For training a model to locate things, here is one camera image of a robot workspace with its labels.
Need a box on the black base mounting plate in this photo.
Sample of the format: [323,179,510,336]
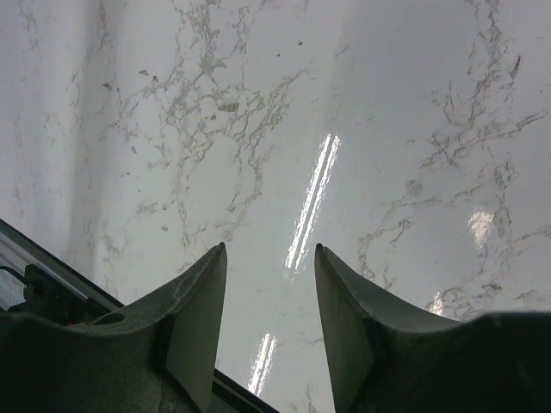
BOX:
[1,223,269,412]

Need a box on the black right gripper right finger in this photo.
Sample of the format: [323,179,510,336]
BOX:
[315,245,550,412]

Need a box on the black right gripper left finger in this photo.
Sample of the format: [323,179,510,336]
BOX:
[1,245,226,412]

